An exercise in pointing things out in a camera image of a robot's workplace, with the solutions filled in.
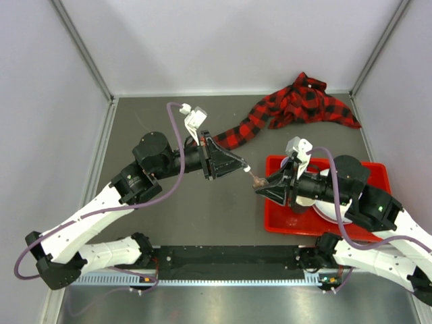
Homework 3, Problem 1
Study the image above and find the white plate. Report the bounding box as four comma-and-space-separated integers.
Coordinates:
312, 168, 352, 225

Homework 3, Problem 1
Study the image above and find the red black plaid shirt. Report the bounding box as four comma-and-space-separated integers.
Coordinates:
214, 72, 361, 151

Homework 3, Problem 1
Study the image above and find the glitter nail polish bottle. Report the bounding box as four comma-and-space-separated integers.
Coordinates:
252, 176, 269, 188

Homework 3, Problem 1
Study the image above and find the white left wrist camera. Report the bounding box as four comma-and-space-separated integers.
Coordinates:
179, 103, 207, 144

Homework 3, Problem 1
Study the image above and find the white paper cup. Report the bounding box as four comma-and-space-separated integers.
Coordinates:
291, 196, 315, 215

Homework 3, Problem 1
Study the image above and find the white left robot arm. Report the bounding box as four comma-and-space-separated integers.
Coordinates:
25, 131, 250, 290

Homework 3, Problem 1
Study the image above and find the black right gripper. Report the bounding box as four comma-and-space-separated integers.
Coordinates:
254, 156, 350, 206

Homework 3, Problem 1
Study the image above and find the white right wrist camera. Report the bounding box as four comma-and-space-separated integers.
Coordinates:
286, 136, 313, 179

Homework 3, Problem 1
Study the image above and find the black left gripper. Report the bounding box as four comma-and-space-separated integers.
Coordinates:
153, 130, 248, 181

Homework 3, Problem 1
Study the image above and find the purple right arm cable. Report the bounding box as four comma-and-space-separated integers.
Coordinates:
307, 146, 432, 254

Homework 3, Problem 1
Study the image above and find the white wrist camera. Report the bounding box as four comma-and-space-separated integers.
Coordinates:
286, 136, 313, 179
179, 103, 207, 144

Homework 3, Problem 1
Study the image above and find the red plastic tray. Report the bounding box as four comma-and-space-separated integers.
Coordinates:
264, 155, 392, 242

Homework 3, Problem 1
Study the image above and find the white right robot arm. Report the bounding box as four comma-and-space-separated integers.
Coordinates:
254, 155, 431, 305

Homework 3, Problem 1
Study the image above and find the white slotted cable duct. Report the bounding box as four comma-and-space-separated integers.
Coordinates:
73, 272, 342, 287

